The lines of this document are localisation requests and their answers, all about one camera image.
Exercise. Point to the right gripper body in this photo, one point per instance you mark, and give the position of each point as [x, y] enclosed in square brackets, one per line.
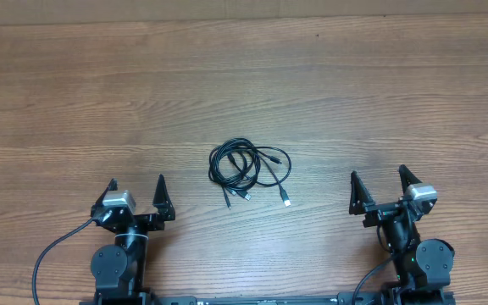
[377, 212]

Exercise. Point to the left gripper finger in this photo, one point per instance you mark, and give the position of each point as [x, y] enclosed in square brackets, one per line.
[112, 186]
[162, 202]

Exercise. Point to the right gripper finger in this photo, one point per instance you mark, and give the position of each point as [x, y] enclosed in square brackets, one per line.
[360, 199]
[407, 178]

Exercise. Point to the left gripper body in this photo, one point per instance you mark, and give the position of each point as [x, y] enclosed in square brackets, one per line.
[145, 223]

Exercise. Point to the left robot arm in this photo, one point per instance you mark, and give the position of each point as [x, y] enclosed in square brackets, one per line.
[119, 268]

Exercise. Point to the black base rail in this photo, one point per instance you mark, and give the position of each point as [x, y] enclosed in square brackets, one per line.
[342, 298]

